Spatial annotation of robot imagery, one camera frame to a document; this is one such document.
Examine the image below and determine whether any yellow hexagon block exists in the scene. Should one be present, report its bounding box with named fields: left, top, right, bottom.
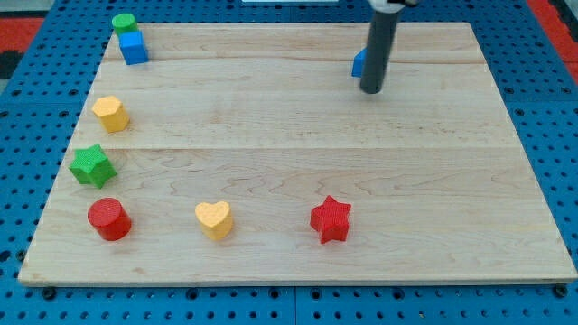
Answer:
left=91, top=96, right=130, bottom=133

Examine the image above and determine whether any light wooden board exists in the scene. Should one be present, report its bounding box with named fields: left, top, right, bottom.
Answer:
left=19, top=23, right=577, bottom=287

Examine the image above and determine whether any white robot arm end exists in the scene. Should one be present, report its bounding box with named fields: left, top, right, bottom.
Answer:
left=368, top=0, right=421, bottom=14

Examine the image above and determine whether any green cylinder block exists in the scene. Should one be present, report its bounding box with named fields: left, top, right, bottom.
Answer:
left=111, top=13, right=138, bottom=36

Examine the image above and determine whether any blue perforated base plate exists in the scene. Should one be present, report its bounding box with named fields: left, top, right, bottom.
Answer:
left=1, top=1, right=577, bottom=324

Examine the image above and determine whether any yellow heart block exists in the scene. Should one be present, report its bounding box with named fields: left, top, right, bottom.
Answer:
left=195, top=201, right=234, bottom=240

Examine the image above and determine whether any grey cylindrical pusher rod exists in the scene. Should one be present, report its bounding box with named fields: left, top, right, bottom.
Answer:
left=359, top=11, right=401, bottom=95

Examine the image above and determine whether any green star block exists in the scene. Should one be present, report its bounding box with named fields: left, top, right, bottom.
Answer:
left=69, top=144, right=117, bottom=189

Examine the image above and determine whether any red star block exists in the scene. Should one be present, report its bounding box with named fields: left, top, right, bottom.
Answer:
left=310, top=196, right=351, bottom=244

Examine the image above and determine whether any blue cube block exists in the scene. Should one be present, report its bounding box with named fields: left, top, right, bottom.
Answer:
left=119, top=31, right=148, bottom=65

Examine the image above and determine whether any red cylinder block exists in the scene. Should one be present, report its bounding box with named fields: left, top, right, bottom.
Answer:
left=87, top=198, right=132, bottom=241

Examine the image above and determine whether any blue block behind rod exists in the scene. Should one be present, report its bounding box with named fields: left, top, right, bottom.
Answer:
left=351, top=48, right=367, bottom=78

